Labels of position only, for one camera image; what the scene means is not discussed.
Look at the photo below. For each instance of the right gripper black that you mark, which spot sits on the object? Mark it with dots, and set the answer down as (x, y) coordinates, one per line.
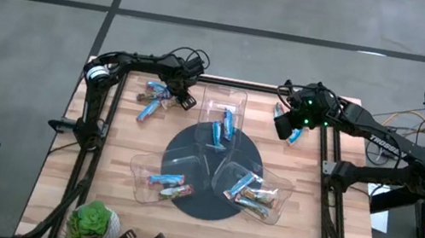
(313, 110)

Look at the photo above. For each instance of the clear plastic bin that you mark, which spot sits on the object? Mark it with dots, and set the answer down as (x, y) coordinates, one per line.
(140, 191)
(216, 98)
(284, 191)

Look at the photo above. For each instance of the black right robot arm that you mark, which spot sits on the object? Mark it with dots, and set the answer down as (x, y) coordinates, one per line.
(363, 122)

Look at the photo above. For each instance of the potted green succulent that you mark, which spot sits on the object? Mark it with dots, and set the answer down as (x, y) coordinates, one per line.
(91, 222)

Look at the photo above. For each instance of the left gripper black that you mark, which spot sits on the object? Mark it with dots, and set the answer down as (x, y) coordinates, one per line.
(180, 78)

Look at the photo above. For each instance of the black table clamp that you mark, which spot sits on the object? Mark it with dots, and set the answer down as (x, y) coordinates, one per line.
(287, 83)

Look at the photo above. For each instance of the black round mat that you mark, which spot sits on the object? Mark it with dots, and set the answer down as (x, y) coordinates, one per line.
(204, 208)

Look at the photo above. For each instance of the white paper sheet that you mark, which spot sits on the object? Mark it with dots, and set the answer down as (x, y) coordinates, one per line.
(379, 218)

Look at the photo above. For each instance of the blue-wrapped Chewy granola bar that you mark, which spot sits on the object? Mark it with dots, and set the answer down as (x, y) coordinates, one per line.
(148, 109)

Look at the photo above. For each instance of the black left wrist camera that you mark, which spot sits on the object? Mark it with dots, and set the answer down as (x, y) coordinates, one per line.
(196, 64)

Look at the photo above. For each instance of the black cart crossbar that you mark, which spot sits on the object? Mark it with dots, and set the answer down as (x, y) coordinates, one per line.
(393, 203)

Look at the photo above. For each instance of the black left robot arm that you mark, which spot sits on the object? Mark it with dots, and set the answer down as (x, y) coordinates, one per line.
(140, 61)

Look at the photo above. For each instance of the black aluminium table frame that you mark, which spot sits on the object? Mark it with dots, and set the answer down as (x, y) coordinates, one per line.
(244, 85)

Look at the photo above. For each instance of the blue snack packet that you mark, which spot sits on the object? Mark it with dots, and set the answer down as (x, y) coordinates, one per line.
(157, 87)
(295, 136)

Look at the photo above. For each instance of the silver frame bracket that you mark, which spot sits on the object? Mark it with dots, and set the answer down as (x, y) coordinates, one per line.
(327, 167)

